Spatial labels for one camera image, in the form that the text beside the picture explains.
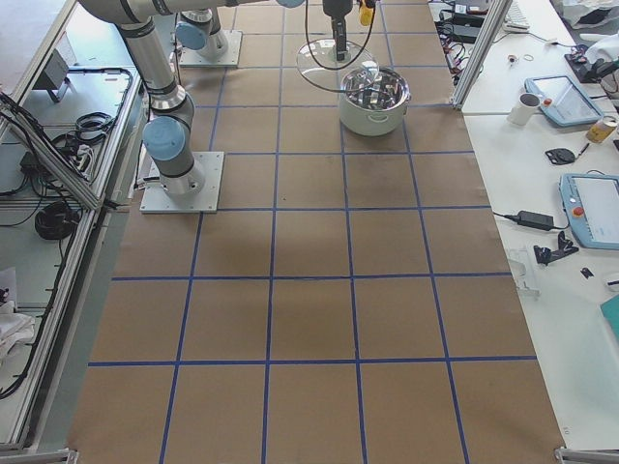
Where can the white crumpled cloth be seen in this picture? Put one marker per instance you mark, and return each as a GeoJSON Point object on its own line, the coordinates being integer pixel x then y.
{"type": "Point", "coordinates": [16, 328]}

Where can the white mug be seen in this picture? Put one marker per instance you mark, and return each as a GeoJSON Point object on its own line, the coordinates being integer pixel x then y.
{"type": "Point", "coordinates": [525, 107]}

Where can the yellow drink can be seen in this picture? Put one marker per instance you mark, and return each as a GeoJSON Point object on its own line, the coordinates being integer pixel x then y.
{"type": "Point", "coordinates": [602, 129]}

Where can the far blue teach pendant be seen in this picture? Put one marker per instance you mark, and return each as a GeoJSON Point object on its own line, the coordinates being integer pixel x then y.
{"type": "Point", "coordinates": [570, 105]}

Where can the brown paper table cover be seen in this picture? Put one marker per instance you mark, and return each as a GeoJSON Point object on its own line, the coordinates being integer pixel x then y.
{"type": "Point", "coordinates": [349, 302]}

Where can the blue teach pendant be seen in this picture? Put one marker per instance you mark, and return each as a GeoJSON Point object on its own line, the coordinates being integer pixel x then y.
{"type": "Point", "coordinates": [591, 204]}
{"type": "Point", "coordinates": [570, 105]}

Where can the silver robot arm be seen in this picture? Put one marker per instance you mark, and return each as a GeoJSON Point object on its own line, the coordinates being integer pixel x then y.
{"type": "Point", "coordinates": [200, 31]}
{"type": "Point", "coordinates": [167, 137]}

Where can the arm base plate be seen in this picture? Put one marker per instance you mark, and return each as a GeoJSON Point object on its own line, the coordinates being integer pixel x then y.
{"type": "Point", "coordinates": [190, 59]}
{"type": "Point", "coordinates": [196, 192]}

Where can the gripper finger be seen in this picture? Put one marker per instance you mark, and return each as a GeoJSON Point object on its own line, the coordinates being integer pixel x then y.
{"type": "Point", "coordinates": [342, 39]}
{"type": "Point", "coordinates": [335, 33]}

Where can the mint green cooking pot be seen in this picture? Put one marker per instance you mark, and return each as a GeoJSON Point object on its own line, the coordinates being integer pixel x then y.
{"type": "Point", "coordinates": [375, 109]}

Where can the yellow corn cob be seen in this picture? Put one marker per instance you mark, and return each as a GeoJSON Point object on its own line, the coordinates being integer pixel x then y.
{"type": "Point", "coordinates": [366, 12]}

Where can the black power adapter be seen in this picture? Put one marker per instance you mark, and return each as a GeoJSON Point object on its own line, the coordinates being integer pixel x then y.
{"type": "Point", "coordinates": [535, 220]}

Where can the glass pot lid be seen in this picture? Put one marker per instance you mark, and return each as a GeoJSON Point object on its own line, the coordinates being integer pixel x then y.
{"type": "Point", "coordinates": [321, 65]}

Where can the aluminium frame post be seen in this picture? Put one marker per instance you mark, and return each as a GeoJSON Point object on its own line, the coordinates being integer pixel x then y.
{"type": "Point", "coordinates": [492, 24]}

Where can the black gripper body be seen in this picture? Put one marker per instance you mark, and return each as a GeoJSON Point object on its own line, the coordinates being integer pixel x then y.
{"type": "Point", "coordinates": [334, 10]}

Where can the black pen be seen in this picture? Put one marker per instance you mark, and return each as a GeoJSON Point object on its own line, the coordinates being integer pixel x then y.
{"type": "Point", "coordinates": [583, 150]}

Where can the black small pouch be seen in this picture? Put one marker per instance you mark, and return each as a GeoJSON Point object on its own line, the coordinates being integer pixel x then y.
{"type": "Point", "coordinates": [560, 156]}

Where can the near blue teach pendant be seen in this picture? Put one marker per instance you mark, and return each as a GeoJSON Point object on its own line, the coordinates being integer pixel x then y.
{"type": "Point", "coordinates": [591, 204]}

